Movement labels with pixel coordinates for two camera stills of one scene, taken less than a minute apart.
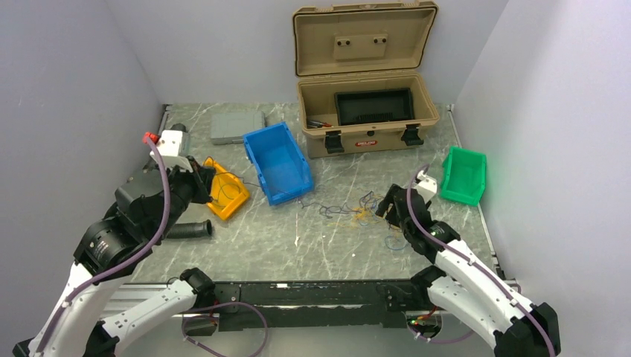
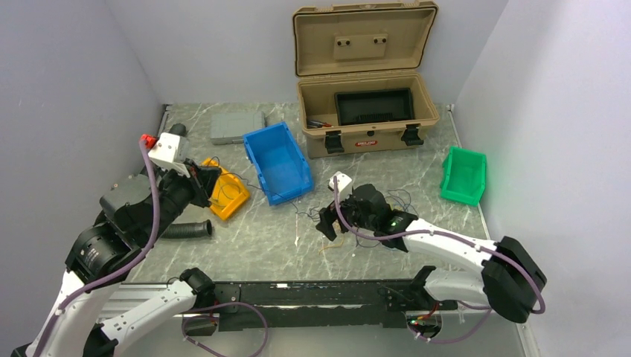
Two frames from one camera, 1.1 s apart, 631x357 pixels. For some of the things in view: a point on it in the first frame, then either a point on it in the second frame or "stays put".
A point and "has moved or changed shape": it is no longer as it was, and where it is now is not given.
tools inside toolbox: x=314 y=123 stays put
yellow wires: x=362 y=216 has moved or changed shape
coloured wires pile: x=368 y=210 has moved or changed shape
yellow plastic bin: x=228 y=192 stays put
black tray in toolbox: x=355 y=106 stays put
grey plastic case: x=228 y=128 stays put
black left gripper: x=203 y=185 stays put
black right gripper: x=389 y=199 to x=326 y=223
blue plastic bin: x=283 y=169 stays put
